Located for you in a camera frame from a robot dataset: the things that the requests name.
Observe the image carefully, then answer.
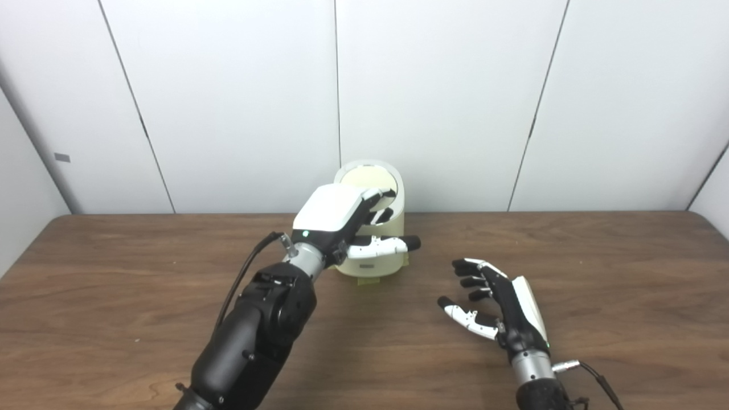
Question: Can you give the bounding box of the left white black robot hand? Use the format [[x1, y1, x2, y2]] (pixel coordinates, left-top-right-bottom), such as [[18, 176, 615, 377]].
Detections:
[[290, 183, 422, 268]]

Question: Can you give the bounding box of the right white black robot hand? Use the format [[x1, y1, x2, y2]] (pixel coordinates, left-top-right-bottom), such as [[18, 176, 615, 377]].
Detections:
[[437, 258, 552, 362]]

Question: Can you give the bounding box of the round cream bin lid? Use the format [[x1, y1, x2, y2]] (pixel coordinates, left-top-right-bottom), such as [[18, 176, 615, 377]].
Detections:
[[341, 165, 398, 211]]

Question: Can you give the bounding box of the cream-colored bin body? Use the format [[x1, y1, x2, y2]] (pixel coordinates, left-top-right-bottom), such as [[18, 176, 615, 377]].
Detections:
[[333, 160, 406, 278]]

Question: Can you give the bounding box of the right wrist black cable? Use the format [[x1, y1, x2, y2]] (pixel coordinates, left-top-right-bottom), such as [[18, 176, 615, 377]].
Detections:
[[552, 359, 624, 410]]

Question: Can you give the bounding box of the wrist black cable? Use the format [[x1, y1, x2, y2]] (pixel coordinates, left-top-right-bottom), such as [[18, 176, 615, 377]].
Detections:
[[215, 231, 285, 328], [552, 359, 624, 410]]

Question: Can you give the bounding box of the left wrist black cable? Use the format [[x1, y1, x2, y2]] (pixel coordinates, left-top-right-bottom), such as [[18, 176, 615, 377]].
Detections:
[[215, 231, 285, 328]]

